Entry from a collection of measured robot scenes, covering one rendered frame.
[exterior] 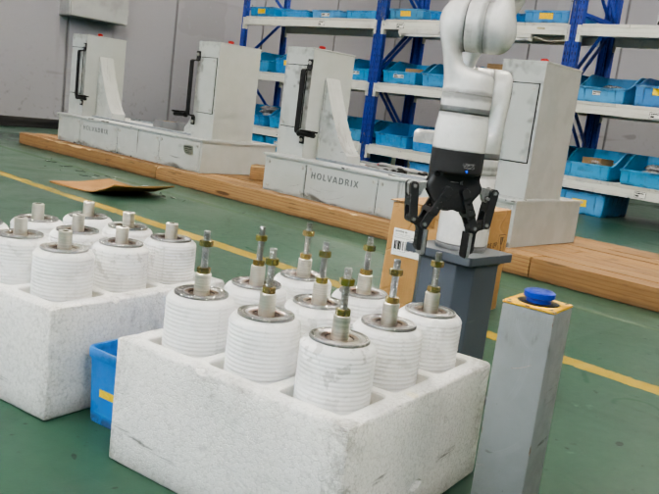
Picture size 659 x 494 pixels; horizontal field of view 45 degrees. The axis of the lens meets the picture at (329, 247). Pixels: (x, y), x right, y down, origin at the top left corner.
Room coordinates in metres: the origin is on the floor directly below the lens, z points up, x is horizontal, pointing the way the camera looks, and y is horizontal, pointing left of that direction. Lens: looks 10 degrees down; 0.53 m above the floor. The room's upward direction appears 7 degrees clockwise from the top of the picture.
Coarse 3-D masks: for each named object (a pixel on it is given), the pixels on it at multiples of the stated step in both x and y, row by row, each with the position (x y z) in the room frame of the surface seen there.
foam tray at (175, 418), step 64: (128, 384) 1.03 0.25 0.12; (192, 384) 0.96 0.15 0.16; (256, 384) 0.93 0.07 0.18; (448, 384) 1.03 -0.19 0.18; (128, 448) 1.02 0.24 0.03; (192, 448) 0.95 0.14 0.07; (256, 448) 0.90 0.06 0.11; (320, 448) 0.84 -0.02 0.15; (384, 448) 0.90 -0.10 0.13; (448, 448) 1.06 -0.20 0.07
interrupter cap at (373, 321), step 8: (368, 320) 1.03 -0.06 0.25; (376, 320) 1.04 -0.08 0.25; (400, 320) 1.05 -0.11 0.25; (408, 320) 1.05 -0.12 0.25; (376, 328) 1.00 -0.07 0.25; (384, 328) 0.99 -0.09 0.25; (392, 328) 0.99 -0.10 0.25; (400, 328) 1.00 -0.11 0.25; (408, 328) 1.00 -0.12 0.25; (416, 328) 1.02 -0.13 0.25
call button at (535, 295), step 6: (528, 288) 1.00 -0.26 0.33; (534, 288) 1.00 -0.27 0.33; (540, 288) 1.01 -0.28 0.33; (528, 294) 0.99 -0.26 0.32; (534, 294) 0.98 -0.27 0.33; (540, 294) 0.98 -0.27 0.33; (546, 294) 0.98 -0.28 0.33; (552, 294) 0.98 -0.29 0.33; (528, 300) 0.99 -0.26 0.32; (534, 300) 0.98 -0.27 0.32; (540, 300) 0.98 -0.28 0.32; (546, 300) 0.98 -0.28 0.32; (552, 300) 0.98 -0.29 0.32
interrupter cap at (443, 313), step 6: (408, 306) 1.13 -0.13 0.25; (414, 306) 1.14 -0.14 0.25; (420, 306) 1.15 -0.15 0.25; (438, 306) 1.16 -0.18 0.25; (414, 312) 1.10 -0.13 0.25; (420, 312) 1.11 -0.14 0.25; (438, 312) 1.13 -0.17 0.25; (444, 312) 1.13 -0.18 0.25; (450, 312) 1.13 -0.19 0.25; (432, 318) 1.09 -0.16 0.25; (438, 318) 1.09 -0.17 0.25; (444, 318) 1.09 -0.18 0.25; (450, 318) 1.10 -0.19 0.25
